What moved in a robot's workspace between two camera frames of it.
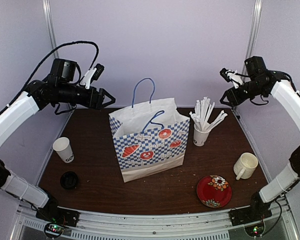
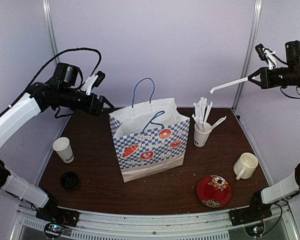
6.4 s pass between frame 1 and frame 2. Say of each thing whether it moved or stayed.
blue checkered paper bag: stayed
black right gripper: moved
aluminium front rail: stayed
